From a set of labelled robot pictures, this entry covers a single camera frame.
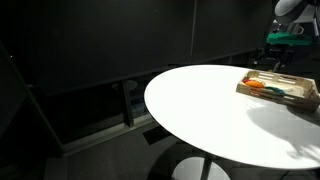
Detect blue dotted ring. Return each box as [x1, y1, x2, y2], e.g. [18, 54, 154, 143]
[270, 87, 286, 96]

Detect wooden slatted tray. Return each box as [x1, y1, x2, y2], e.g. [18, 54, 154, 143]
[236, 70, 320, 112]

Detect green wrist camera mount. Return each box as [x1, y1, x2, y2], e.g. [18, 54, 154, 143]
[267, 33, 312, 46]

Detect round white table base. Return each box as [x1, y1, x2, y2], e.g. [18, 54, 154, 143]
[171, 157, 231, 180]

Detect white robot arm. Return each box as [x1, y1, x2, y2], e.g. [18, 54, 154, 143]
[253, 0, 320, 65]

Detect orange ridged ring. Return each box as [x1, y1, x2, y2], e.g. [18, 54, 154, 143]
[245, 79, 266, 89]

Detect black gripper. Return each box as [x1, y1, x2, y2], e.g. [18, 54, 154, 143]
[254, 46, 293, 64]

